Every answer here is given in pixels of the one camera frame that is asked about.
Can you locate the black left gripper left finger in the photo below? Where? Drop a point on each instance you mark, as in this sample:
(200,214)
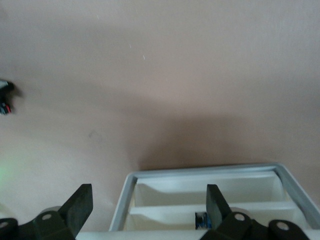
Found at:
(75,212)

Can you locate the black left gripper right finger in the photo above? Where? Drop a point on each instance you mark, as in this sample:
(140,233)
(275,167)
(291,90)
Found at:
(216,210)

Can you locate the push button with blue base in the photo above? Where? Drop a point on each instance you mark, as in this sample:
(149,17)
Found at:
(201,221)

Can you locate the white drawer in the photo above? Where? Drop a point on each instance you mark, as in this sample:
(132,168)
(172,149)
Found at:
(175,190)

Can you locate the small black switch module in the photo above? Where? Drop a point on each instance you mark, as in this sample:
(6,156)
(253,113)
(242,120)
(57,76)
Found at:
(5,105)

